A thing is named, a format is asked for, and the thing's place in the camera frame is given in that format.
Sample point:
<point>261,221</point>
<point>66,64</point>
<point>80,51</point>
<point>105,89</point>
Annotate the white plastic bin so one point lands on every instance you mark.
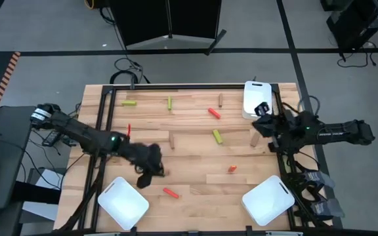
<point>267,200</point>
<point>123,203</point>
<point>254,93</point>

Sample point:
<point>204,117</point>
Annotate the grey padded bracket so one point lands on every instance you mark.
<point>328,208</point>
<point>318,178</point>

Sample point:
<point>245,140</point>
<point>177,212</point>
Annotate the black equipment rack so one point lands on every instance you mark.
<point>356,23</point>

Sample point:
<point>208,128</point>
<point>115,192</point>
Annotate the black handheld controller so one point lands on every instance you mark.
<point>49,138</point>

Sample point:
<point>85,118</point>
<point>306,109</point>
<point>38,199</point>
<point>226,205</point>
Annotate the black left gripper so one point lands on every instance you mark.
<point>143,155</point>

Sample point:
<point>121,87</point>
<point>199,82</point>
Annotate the natural wooden block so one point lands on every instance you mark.
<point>171,140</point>
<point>255,139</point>
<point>220,100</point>

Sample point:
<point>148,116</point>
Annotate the black metal table frame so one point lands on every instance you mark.
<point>189,86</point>

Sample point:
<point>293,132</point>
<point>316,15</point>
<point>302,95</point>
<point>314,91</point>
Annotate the black folding screen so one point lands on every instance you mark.
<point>149,19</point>

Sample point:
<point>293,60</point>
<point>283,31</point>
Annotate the black side cart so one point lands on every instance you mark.
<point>5,147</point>

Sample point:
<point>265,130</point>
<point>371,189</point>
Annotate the red block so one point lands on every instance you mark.
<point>129,129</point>
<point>232,168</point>
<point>170,192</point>
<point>214,113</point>

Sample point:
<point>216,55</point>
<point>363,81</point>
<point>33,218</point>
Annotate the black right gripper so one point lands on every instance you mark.
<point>276,126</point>

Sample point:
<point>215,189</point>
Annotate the white sheet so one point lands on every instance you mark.
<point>44,196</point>

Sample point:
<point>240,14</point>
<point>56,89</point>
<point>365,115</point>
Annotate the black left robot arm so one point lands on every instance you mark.
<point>77,131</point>

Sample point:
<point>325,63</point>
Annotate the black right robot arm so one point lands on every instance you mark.
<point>340,131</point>

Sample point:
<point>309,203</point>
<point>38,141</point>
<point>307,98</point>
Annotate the green block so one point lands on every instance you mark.
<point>217,136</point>
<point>169,103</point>
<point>129,103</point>

